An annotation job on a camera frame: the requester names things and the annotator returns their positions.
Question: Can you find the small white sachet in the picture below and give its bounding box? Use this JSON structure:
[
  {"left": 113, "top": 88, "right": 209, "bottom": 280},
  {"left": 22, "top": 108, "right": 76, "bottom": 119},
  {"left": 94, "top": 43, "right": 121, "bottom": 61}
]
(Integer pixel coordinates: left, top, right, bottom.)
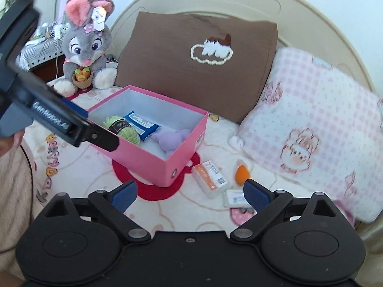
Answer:
[{"left": 223, "top": 189, "right": 251, "bottom": 209}]

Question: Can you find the orange makeup sponge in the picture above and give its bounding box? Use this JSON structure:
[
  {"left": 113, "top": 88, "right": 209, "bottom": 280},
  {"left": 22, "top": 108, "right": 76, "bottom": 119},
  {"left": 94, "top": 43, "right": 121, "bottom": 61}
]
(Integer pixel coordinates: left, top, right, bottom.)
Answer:
[{"left": 234, "top": 164, "right": 251, "bottom": 186}]

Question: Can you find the orange white small box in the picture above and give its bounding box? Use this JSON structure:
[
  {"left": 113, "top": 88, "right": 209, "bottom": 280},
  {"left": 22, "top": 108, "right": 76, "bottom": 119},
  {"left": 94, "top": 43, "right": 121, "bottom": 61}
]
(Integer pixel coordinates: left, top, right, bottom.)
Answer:
[{"left": 191, "top": 160, "right": 231, "bottom": 199}]

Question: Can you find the green yarn ball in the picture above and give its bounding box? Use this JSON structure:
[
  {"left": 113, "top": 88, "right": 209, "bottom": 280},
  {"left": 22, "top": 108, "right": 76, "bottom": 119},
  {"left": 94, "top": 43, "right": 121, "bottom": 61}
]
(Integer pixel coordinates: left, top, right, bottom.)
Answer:
[{"left": 102, "top": 116, "right": 140, "bottom": 146}]

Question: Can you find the purple plush toy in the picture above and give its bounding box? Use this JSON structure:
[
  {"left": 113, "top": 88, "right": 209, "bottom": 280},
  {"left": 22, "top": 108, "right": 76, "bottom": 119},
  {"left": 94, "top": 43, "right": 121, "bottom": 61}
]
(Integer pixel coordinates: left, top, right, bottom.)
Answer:
[{"left": 151, "top": 129, "right": 191, "bottom": 157}]

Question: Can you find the person's left hand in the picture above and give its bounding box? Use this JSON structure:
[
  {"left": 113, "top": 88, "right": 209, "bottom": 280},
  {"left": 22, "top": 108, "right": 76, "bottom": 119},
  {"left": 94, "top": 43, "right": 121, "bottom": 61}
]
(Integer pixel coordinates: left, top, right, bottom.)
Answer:
[{"left": 0, "top": 129, "right": 25, "bottom": 157}]

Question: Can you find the cluttered bedside table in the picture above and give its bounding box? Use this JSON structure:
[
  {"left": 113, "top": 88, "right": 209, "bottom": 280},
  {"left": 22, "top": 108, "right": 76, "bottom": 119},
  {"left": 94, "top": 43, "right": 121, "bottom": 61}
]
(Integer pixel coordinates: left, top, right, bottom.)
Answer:
[{"left": 16, "top": 23, "right": 69, "bottom": 71}]

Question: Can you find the white printed bed blanket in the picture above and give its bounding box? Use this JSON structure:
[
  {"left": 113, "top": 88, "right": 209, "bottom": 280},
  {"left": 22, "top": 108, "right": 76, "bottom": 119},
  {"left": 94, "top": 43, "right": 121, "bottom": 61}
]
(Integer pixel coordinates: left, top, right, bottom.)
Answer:
[{"left": 22, "top": 77, "right": 363, "bottom": 234}]

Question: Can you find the pink cardboard box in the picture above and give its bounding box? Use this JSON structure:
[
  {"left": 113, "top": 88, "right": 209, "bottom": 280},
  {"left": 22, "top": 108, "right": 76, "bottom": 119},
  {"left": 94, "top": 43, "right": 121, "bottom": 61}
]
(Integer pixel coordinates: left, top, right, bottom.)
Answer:
[{"left": 88, "top": 86, "right": 208, "bottom": 187}]

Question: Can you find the grey bunny plush toy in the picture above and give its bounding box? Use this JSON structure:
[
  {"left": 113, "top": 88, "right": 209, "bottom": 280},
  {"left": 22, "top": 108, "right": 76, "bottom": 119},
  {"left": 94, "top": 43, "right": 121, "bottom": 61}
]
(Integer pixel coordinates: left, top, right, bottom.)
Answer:
[{"left": 53, "top": 0, "right": 117, "bottom": 97}]

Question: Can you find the pink checkered pillow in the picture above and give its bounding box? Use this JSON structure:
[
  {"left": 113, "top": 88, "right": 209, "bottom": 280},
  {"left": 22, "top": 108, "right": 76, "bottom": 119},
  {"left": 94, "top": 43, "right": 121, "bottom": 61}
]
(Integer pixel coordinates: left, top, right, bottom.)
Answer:
[{"left": 237, "top": 47, "right": 382, "bottom": 223}]

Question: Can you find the brown embroidered pillow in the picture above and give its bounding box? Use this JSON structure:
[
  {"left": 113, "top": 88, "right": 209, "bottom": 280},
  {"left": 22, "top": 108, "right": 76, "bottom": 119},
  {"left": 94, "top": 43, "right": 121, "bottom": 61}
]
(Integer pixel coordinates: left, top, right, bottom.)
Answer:
[{"left": 116, "top": 12, "right": 278, "bottom": 124}]

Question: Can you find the cream bed headboard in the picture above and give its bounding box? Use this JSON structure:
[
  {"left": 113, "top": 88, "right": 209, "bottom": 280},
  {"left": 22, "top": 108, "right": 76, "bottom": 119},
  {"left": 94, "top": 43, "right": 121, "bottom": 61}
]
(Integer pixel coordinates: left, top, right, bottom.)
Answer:
[{"left": 108, "top": 0, "right": 375, "bottom": 91}]

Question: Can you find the black cable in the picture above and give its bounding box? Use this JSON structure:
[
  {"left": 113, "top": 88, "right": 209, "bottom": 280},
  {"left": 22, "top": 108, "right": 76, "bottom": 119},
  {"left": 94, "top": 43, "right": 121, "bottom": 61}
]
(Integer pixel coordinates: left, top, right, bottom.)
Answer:
[{"left": 19, "top": 144, "right": 38, "bottom": 192}]

